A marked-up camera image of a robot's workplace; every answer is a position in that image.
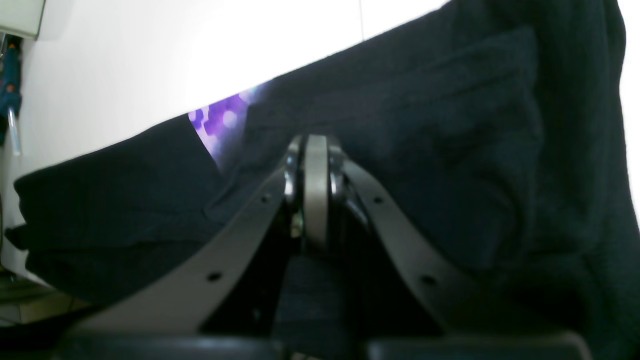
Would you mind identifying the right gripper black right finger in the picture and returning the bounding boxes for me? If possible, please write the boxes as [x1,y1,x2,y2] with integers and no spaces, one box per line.
[316,136,592,360]

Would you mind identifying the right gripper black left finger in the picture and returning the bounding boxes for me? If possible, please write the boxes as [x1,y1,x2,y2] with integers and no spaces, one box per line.
[52,134,318,360]

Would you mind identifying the black T-shirt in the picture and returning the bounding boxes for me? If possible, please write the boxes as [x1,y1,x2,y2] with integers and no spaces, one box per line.
[1,0,639,360]

